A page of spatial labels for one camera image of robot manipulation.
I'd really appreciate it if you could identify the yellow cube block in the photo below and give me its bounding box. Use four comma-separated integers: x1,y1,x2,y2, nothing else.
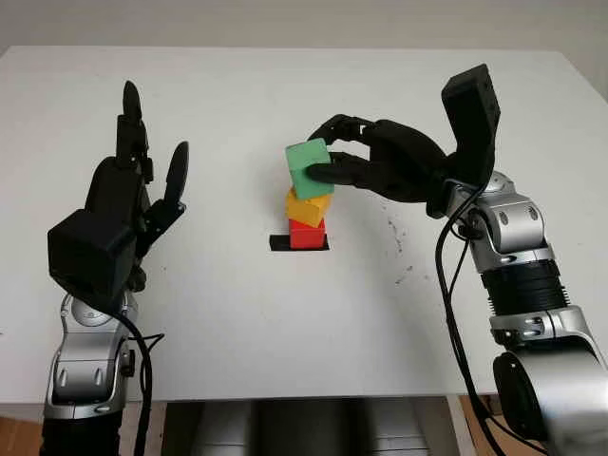
285,186,333,228

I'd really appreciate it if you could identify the black tape strip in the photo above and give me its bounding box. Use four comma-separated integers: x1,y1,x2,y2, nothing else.
268,234,332,252

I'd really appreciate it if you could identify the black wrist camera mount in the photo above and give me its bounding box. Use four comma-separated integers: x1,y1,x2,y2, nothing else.
47,209,139,313
426,64,504,219

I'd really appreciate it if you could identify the red cube block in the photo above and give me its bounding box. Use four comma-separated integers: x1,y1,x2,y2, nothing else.
289,218,328,251

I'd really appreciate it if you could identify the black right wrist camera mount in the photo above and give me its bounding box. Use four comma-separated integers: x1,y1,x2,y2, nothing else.
426,64,504,219

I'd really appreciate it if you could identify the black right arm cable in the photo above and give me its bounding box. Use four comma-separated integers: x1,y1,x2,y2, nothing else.
435,184,547,455

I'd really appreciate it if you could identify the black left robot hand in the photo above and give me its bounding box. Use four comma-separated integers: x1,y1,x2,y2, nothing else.
85,80,191,291

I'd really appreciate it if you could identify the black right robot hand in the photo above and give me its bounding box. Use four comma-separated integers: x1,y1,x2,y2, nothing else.
307,113,452,205

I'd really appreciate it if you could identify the dark grey robot torso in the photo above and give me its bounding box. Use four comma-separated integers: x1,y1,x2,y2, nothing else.
163,398,452,456

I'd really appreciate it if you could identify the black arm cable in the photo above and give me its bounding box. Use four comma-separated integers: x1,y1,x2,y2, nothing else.
435,184,547,455
113,308,166,456

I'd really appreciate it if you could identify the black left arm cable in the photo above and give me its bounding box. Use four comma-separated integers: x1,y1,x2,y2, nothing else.
113,308,166,456

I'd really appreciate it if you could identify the green cube block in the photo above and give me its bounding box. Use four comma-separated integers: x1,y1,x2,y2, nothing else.
284,138,335,200

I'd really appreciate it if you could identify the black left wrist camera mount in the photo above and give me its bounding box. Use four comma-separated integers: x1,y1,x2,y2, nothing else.
47,209,139,313

